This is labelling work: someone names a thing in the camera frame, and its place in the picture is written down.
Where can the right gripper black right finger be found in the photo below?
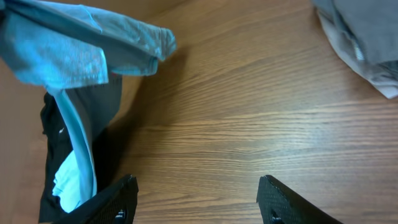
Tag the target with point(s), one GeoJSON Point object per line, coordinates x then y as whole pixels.
{"type": "Point", "coordinates": [281, 205]}

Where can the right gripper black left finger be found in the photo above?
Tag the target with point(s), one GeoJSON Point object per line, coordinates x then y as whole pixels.
{"type": "Point", "coordinates": [115, 204]}

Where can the light blue t-shirt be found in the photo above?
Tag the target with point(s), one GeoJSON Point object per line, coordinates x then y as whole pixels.
{"type": "Point", "coordinates": [80, 55]}

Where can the black shirt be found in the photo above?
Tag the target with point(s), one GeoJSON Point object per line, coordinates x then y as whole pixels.
{"type": "Point", "coordinates": [54, 140]}

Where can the grey folded shorts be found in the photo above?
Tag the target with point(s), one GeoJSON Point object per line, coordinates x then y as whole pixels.
{"type": "Point", "coordinates": [371, 26]}

